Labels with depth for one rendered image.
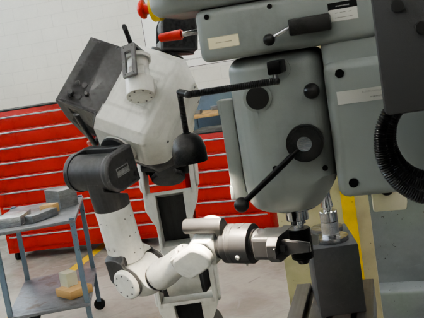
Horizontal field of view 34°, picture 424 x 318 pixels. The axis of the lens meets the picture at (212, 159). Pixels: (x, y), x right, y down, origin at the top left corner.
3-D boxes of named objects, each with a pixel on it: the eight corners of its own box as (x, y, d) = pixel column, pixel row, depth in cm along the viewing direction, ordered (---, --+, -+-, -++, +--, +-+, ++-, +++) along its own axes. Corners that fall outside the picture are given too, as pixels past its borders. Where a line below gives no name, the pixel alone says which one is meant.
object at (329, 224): (319, 235, 189) (316, 214, 188) (334, 231, 190) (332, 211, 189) (327, 239, 184) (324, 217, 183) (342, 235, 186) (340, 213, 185)
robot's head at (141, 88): (131, 109, 169) (123, 91, 161) (129, 73, 173) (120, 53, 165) (158, 105, 168) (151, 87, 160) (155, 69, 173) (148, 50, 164)
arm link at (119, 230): (106, 296, 177) (81, 216, 171) (139, 272, 187) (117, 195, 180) (140, 301, 170) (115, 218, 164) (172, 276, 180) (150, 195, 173)
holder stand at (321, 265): (320, 317, 184) (310, 245, 181) (312, 289, 206) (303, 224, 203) (366, 312, 184) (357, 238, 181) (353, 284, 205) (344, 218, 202)
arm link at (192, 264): (216, 264, 153) (182, 286, 162) (229, 236, 159) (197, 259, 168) (194, 246, 152) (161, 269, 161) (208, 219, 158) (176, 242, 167)
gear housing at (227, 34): (200, 64, 133) (192, 11, 132) (226, 59, 157) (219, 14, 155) (380, 36, 125) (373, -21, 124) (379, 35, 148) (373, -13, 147)
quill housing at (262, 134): (244, 222, 139) (219, 61, 134) (260, 199, 158) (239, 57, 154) (341, 212, 134) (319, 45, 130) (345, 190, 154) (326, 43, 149)
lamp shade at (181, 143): (172, 163, 149) (167, 134, 148) (205, 156, 150) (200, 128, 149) (175, 167, 142) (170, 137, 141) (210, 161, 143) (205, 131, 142)
